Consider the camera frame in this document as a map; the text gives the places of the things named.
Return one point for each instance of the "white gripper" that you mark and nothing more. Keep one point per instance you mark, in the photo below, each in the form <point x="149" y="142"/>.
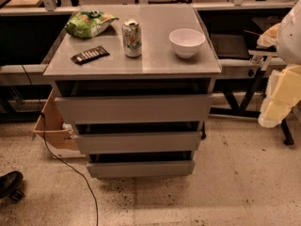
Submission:
<point x="291" y="38"/>

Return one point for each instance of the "grey drawer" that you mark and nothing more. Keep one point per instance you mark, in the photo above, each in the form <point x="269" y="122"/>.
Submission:
<point x="138" y="142"/>
<point x="140" y="169"/>
<point x="127" y="109"/>

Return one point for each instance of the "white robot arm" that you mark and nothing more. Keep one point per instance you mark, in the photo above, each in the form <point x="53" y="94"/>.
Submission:
<point x="289" y="41"/>

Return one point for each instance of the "grey top drawer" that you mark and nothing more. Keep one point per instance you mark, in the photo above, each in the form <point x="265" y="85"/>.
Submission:
<point x="127" y="109"/>

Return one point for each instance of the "grey drawer cabinet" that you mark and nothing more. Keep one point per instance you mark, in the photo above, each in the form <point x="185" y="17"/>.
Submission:
<point x="157" y="71"/>

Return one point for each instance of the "grey bottom drawer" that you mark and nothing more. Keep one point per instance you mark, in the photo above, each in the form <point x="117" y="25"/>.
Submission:
<point x="140" y="169"/>

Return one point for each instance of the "white bowl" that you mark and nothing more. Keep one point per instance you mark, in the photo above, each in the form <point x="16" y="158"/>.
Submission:
<point x="186" y="42"/>

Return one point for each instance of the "white green soda can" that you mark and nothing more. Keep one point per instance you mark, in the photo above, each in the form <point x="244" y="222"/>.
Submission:
<point x="132" y="41"/>

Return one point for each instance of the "dark snack bar wrapper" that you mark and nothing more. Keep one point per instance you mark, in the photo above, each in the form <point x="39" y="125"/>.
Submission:
<point x="89" y="55"/>

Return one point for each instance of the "green chip bag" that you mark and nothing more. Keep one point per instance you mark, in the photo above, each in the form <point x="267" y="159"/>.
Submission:
<point x="89" y="24"/>

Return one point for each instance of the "cardboard box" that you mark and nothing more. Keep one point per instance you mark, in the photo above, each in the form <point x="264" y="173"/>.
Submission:
<point x="58" y="135"/>

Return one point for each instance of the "black frame side table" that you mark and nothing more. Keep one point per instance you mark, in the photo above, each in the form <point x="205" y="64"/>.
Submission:
<point x="240" y="79"/>

